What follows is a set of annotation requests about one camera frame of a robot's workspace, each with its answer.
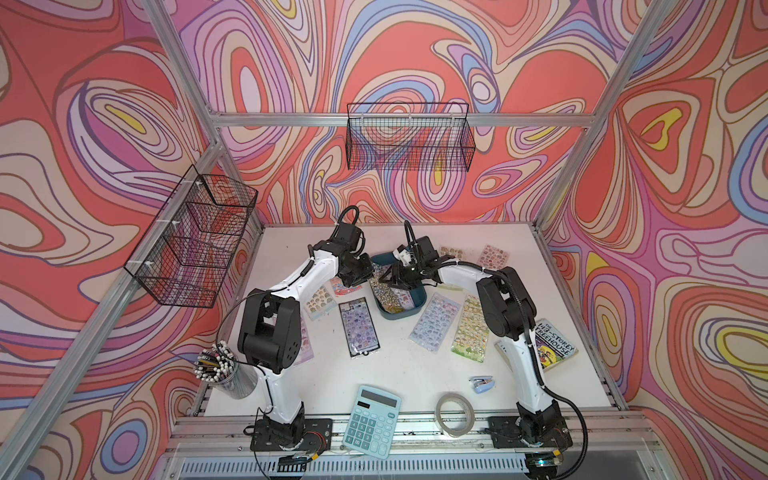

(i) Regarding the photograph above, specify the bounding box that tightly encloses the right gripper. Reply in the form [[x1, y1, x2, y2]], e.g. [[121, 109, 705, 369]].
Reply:
[[379, 261, 426, 290]]

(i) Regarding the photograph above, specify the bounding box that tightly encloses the white animal sticker sheet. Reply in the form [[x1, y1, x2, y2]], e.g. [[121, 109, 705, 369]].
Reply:
[[438, 246, 464, 291]]

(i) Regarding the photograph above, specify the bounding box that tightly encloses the teal storage box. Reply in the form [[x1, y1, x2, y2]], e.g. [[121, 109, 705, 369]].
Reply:
[[368, 253, 427, 321]]

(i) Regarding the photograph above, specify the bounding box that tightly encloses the panda sticker sheet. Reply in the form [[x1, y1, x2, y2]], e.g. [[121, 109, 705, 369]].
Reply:
[[369, 264, 415, 315]]

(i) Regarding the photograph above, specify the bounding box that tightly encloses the red blue sticker sheet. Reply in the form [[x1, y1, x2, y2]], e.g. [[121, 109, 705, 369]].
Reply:
[[330, 277, 362, 297]]

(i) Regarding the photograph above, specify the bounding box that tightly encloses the pink sticker sheet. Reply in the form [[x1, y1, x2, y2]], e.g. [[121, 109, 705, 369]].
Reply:
[[478, 244, 510, 270]]

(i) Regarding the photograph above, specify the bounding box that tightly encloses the green animal sticker sheet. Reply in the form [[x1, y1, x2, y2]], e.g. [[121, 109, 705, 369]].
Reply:
[[451, 295, 490, 363]]

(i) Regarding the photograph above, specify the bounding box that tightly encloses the purple dark-edged sticker sheet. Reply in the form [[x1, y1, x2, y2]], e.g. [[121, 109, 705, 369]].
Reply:
[[339, 298, 381, 358]]

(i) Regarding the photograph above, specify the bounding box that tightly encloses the lilac bear sticker sheet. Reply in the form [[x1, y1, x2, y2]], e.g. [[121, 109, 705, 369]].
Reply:
[[294, 318, 314, 365]]

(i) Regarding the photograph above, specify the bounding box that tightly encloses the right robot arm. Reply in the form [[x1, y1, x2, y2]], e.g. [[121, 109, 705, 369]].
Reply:
[[380, 256, 567, 420]]

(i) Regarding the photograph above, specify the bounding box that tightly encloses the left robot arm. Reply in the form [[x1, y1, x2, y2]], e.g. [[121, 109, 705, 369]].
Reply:
[[237, 239, 373, 426]]

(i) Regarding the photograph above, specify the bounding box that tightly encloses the small blue stapler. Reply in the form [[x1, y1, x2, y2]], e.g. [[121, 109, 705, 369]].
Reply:
[[469, 376, 495, 394]]

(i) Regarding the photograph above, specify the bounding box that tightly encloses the book with yellow text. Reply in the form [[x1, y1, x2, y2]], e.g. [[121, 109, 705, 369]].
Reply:
[[494, 317, 580, 376]]

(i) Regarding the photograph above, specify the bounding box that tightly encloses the clear tape roll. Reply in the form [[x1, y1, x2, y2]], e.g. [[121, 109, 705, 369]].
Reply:
[[434, 392, 476, 438]]

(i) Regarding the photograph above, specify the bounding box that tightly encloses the mint green calculator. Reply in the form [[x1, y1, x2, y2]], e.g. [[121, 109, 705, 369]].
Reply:
[[342, 385, 402, 460]]

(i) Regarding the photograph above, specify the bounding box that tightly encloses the cup of pencils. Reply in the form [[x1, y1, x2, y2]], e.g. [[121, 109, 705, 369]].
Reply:
[[193, 341, 258, 399]]

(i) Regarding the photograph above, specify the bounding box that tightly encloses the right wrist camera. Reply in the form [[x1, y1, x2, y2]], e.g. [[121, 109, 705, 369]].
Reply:
[[393, 236, 439, 266]]

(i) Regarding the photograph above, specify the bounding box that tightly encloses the back black wire basket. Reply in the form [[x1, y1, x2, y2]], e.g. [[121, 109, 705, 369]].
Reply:
[[345, 100, 476, 172]]

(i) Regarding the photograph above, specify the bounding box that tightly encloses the black wire basket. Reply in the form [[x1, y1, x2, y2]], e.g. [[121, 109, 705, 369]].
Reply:
[[123, 166, 258, 308], [345, 100, 476, 172]]

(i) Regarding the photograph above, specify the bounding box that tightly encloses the left black wire basket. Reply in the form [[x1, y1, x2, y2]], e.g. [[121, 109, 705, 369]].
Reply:
[[123, 166, 258, 308]]

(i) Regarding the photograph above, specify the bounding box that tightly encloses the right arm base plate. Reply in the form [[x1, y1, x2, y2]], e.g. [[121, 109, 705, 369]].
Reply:
[[484, 416, 573, 451]]

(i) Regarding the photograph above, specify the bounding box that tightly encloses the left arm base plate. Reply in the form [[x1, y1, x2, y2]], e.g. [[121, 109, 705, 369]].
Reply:
[[243, 417, 333, 453]]

